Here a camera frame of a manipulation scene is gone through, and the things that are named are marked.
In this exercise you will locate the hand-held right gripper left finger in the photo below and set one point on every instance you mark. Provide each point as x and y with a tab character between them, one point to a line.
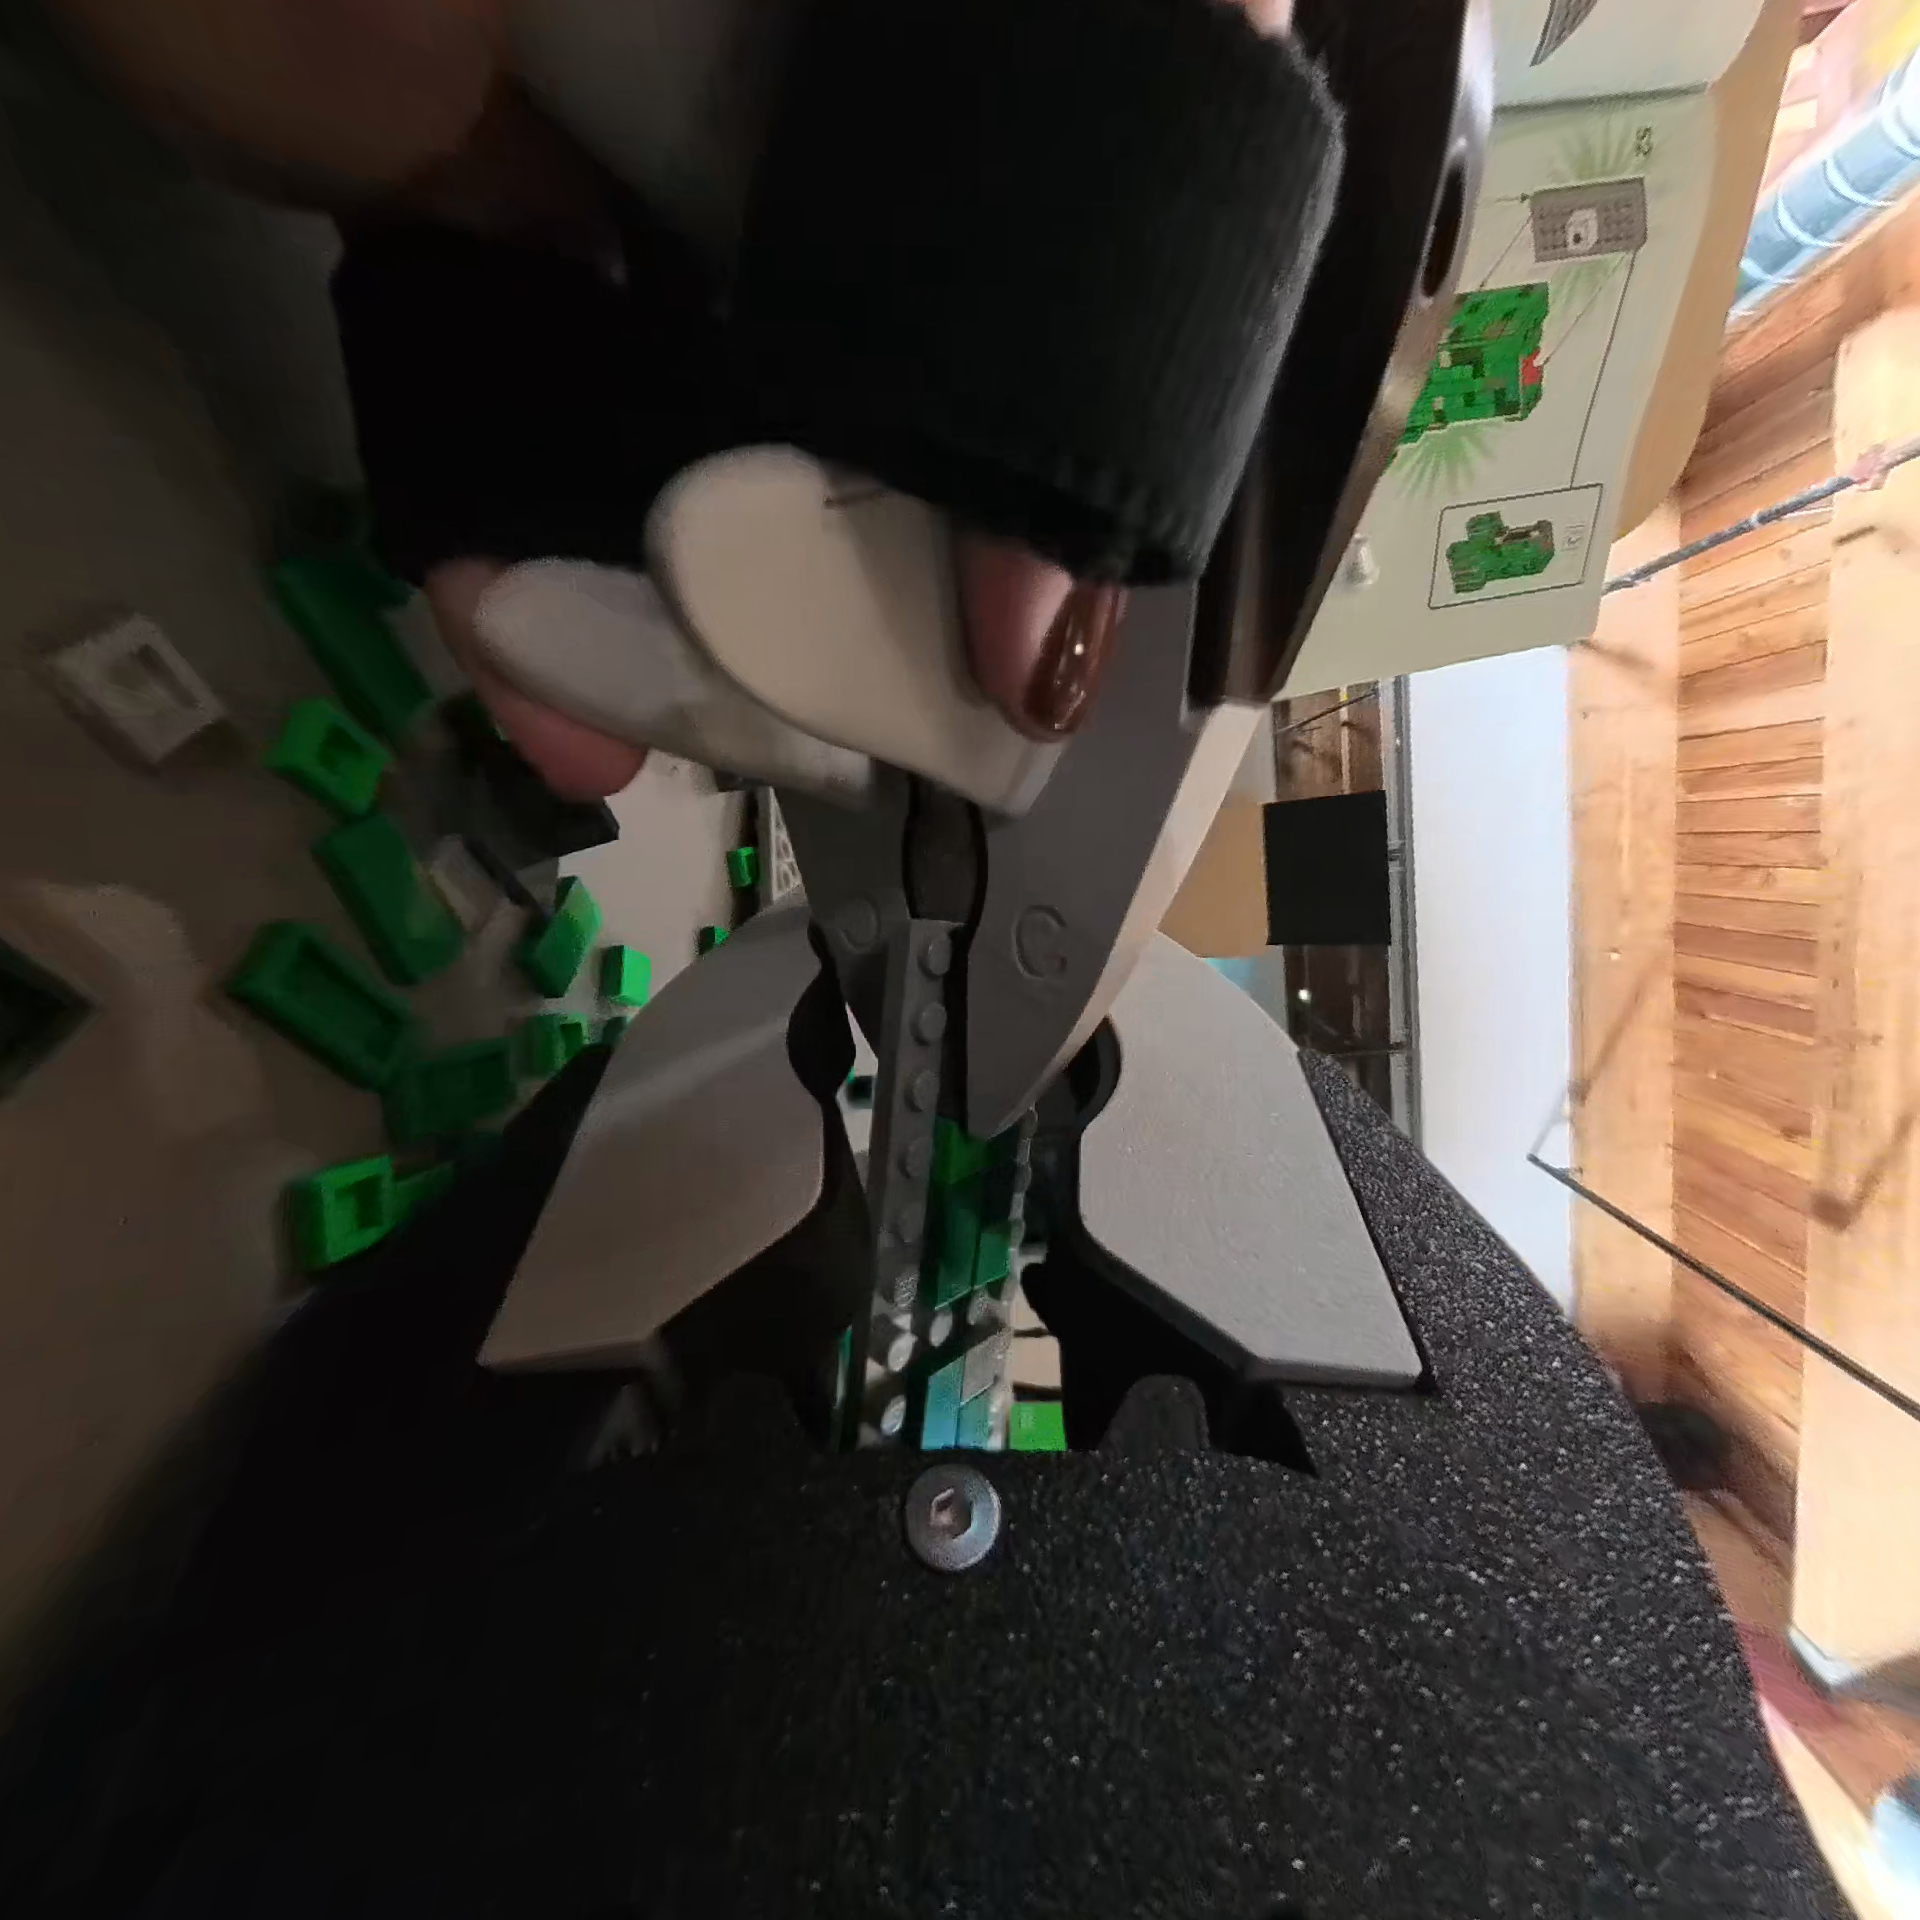
676	1185

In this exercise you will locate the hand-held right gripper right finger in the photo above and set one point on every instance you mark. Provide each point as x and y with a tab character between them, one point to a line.
1245	1201

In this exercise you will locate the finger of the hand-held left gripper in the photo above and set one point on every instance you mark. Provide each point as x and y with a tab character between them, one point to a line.
1079	900
855	884

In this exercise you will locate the grey brick plate green tiles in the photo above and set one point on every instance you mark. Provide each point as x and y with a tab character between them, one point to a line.
917	1140

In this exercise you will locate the grey desk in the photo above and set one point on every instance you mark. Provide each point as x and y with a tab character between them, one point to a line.
150	450

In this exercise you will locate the person's left hand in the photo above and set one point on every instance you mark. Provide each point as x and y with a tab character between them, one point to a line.
1044	628

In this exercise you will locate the plain grey brick plate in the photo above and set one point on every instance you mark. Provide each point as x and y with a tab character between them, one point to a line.
780	856

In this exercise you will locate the tan board stand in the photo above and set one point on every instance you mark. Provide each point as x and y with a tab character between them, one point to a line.
1223	900

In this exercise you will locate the dark grey brick plate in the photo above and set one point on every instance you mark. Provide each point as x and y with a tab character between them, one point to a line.
510	810

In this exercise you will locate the pile of loose green bricks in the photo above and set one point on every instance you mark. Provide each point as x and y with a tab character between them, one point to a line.
324	996

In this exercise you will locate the white book stand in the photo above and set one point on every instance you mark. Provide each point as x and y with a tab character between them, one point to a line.
1361	557

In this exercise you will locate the open instruction booklet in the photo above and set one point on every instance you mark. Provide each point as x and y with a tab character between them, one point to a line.
1590	420

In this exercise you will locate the white flat tile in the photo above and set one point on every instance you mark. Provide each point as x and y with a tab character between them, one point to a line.
130	691

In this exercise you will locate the silver air duct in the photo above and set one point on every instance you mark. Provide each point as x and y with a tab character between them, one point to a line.
1829	180

